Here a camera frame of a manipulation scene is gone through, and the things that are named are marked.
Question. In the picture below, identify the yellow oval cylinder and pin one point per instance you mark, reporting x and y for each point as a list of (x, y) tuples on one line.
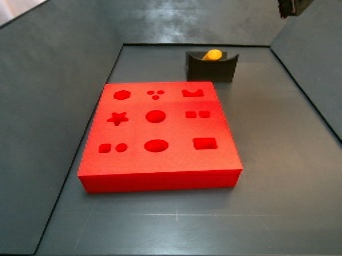
[(213, 55)]

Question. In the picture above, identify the black curved fixture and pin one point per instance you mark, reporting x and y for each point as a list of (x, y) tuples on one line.
[(216, 71)]

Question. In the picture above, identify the red shape-sorter block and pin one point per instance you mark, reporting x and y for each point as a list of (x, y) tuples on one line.
[(160, 138)]

